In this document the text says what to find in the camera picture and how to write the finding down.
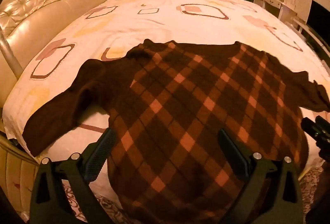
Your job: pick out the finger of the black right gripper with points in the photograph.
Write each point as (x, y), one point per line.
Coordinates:
(318, 130)

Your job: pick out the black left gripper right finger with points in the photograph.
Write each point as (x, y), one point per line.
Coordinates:
(271, 193)

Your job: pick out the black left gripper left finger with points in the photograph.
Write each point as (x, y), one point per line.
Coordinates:
(49, 203)

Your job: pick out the brown plaid sweater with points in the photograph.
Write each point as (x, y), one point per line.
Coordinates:
(166, 104)

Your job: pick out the brown patterned pants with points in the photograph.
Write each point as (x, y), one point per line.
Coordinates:
(308, 185)

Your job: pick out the black flat television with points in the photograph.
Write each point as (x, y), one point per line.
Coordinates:
(318, 20)

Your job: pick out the white vanity dressing table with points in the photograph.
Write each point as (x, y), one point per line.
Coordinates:
(278, 9)

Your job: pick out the silver metal pole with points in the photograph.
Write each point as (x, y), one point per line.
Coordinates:
(10, 57)

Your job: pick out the patterned white bed sheet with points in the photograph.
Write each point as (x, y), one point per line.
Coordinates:
(108, 31)

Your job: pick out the cream tufted leather headboard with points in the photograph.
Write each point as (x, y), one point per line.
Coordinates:
(29, 25)

